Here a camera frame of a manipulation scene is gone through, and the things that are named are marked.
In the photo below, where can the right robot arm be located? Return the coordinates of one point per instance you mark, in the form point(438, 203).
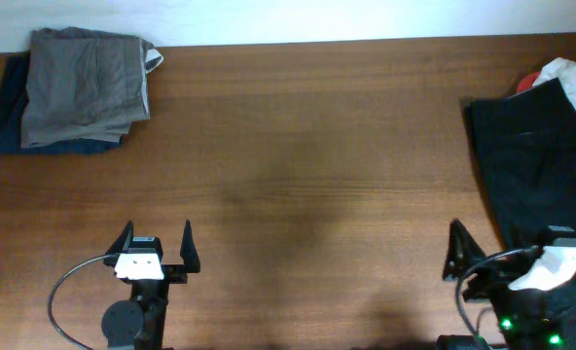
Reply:
point(518, 334)

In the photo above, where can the red cloth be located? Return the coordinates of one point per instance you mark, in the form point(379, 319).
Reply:
point(527, 82)

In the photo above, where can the folded navy blue garment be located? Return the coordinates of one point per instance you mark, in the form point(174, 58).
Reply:
point(13, 100)

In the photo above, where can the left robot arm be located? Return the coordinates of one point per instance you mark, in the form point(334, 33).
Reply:
point(137, 323)

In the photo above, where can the grey shorts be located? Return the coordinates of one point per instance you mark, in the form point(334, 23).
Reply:
point(85, 84)

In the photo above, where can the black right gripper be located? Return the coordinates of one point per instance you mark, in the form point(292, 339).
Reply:
point(497, 275)

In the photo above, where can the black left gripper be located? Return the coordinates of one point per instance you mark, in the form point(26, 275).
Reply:
point(176, 272)

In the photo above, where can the black trousers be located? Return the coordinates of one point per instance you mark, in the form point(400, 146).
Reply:
point(525, 147)

